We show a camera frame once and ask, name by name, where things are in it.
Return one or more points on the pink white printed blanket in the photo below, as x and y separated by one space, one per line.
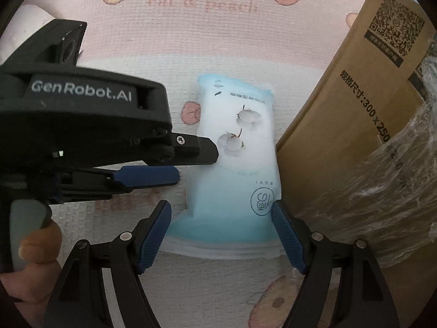
136 41

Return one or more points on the light blue tissue packet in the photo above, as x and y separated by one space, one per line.
239 177

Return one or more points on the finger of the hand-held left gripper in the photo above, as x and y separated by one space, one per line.
198 150
150 176

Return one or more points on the person's left hand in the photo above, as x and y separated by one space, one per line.
41 249

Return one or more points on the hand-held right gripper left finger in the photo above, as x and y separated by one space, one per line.
155 235

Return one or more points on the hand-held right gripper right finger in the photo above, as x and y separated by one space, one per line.
288 237

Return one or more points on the brown cardboard box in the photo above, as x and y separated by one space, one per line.
341 109

